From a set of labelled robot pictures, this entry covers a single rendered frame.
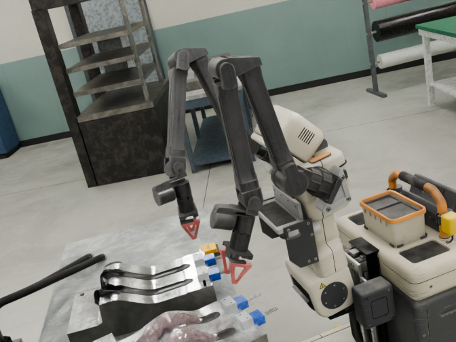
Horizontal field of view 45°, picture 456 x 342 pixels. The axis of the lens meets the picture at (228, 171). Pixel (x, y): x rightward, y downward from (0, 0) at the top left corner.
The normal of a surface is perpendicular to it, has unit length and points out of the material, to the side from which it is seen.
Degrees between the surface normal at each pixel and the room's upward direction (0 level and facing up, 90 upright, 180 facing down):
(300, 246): 90
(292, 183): 89
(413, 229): 92
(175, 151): 72
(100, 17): 90
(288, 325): 0
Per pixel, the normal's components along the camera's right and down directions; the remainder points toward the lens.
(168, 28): -0.03, 0.34
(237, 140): 0.25, 0.27
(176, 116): 0.37, -0.10
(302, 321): -0.21, -0.92
